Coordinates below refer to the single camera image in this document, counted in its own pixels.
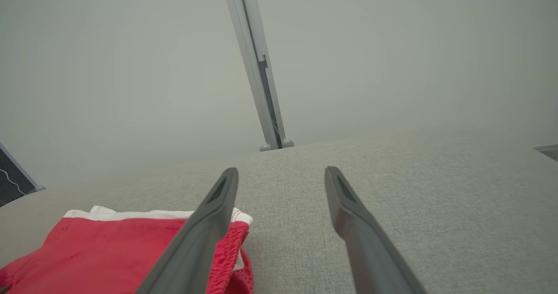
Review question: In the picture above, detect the white cable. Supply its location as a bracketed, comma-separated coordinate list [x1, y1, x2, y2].
[0, 169, 27, 196]

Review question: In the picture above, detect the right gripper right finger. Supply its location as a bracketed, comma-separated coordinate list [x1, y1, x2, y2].
[324, 166, 428, 294]

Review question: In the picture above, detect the grey partition panel post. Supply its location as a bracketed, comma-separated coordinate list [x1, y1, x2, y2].
[223, 0, 295, 152]

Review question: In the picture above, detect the black panel under desk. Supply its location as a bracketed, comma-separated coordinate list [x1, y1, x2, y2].
[0, 148, 36, 207]

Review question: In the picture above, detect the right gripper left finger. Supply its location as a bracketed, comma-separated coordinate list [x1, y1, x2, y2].
[135, 167, 240, 294]

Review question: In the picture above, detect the grey metal frame leg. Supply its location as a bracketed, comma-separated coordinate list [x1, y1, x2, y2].
[0, 142, 46, 195]

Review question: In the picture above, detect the red mesh basketball jersey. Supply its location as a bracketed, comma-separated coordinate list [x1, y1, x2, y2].
[0, 206, 255, 294]

